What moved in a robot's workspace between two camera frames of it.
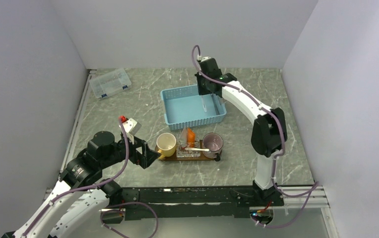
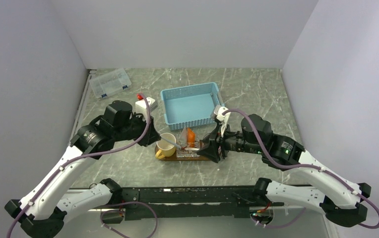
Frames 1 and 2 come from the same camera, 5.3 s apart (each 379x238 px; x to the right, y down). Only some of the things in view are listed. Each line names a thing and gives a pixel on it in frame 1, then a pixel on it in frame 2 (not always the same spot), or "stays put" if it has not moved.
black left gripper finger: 148,155 -> 151,137
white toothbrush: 206,149 stays put
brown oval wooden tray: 202,157 stays put
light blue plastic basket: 183,107 stays put
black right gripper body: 202,86 -> 235,141
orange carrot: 191,138 stays put
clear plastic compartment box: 110,82 stays put
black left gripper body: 134,153 -> 134,128
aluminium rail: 89,76 stays put
